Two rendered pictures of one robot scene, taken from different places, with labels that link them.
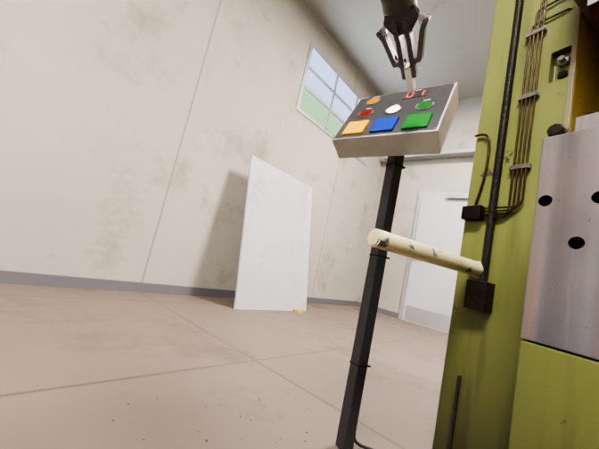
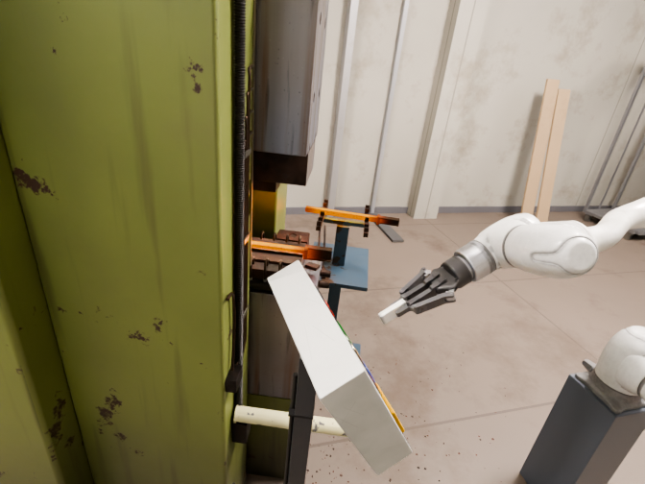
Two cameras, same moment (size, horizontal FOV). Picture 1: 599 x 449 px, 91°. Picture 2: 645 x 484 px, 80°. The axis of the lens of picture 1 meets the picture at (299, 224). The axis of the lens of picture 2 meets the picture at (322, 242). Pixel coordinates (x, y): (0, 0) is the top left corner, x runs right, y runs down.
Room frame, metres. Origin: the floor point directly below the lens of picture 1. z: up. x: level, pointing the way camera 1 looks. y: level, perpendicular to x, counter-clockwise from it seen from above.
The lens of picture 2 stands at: (1.49, 0.01, 1.61)
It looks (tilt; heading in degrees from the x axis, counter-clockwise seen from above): 26 degrees down; 210
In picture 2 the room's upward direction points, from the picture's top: 6 degrees clockwise
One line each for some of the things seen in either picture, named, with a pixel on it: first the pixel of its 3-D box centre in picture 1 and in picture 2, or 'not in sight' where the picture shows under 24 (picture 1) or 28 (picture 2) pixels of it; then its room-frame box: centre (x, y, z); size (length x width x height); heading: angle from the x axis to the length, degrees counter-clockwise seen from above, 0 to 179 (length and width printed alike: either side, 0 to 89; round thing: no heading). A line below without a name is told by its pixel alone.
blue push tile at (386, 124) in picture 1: (384, 126); not in sight; (0.89, -0.20, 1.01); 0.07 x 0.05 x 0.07; 53
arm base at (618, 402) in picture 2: not in sight; (610, 380); (-0.03, 0.42, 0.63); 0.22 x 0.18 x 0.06; 48
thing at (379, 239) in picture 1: (431, 255); (308, 423); (0.79, -0.37, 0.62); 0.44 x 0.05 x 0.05; 118
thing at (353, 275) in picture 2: not in sight; (338, 264); (-0.02, -0.76, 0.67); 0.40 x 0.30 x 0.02; 26
